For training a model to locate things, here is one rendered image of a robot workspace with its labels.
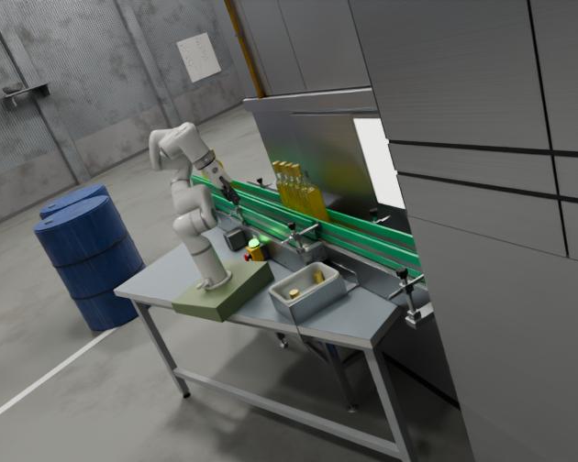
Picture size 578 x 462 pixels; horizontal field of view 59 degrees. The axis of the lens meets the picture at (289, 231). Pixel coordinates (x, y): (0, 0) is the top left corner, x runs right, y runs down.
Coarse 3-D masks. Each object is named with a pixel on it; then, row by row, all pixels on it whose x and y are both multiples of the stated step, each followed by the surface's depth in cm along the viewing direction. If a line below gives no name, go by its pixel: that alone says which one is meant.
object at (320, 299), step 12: (336, 264) 189; (348, 276) 185; (324, 288) 173; (336, 288) 176; (348, 288) 181; (276, 300) 178; (300, 300) 170; (312, 300) 172; (324, 300) 174; (336, 300) 177; (288, 312) 172; (300, 312) 171; (312, 312) 173
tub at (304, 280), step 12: (312, 264) 188; (324, 264) 185; (300, 276) 187; (312, 276) 189; (324, 276) 187; (336, 276) 174; (276, 288) 184; (288, 288) 186; (300, 288) 188; (312, 288) 172; (288, 300) 185
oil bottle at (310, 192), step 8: (312, 184) 192; (304, 192) 194; (312, 192) 192; (304, 200) 197; (312, 200) 193; (320, 200) 195; (312, 208) 194; (320, 208) 195; (312, 216) 197; (320, 216) 196
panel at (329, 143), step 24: (312, 120) 194; (336, 120) 178; (312, 144) 203; (336, 144) 186; (360, 144) 172; (312, 168) 213; (336, 168) 195; (360, 168) 179; (336, 192) 205; (360, 192) 187
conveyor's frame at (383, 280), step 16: (224, 224) 278; (240, 224) 247; (272, 240) 213; (320, 240) 196; (272, 256) 224; (288, 256) 204; (336, 256) 187; (352, 256) 175; (368, 272) 169; (384, 272) 159; (368, 288) 175; (384, 288) 164; (416, 288) 146; (400, 304) 160; (416, 304) 151; (432, 320) 146
